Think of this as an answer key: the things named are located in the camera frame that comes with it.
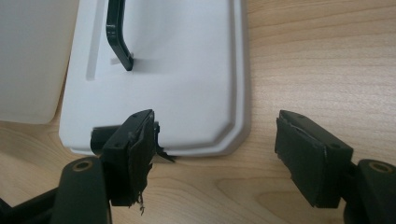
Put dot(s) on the translucent white plastic container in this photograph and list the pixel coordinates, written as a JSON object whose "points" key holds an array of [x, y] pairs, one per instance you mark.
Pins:
{"points": [[31, 59]]}

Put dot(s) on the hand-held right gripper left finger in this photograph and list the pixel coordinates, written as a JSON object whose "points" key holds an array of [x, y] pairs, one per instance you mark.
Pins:
{"points": [[130, 161]]}

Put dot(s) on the white plastic storage box lid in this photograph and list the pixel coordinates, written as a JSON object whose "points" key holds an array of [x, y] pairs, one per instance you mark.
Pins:
{"points": [[186, 102]]}

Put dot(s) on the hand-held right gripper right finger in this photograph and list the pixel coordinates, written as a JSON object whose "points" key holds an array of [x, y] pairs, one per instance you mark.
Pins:
{"points": [[314, 161]]}

